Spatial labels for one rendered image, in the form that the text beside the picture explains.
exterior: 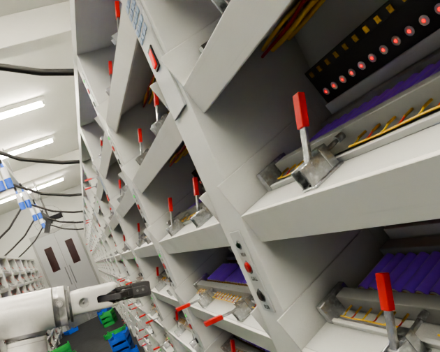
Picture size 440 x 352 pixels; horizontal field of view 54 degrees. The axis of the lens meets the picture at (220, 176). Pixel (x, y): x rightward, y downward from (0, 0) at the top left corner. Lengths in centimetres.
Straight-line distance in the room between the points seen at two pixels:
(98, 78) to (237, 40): 94
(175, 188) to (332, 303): 77
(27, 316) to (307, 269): 60
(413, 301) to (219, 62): 32
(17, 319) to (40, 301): 5
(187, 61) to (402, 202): 38
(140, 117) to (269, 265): 83
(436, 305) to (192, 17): 47
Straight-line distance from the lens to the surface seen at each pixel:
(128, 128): 130
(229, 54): 47
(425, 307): 48
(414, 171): 30
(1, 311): 100
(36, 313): 99
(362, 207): 36
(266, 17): 40
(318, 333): 62
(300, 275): 61
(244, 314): 84
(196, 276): 128
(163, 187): 128
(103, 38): 134
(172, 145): 78
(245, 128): 61
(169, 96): 65
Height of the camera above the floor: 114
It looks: 3 degrees up
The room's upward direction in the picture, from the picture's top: 24 degrees counter-clockwise
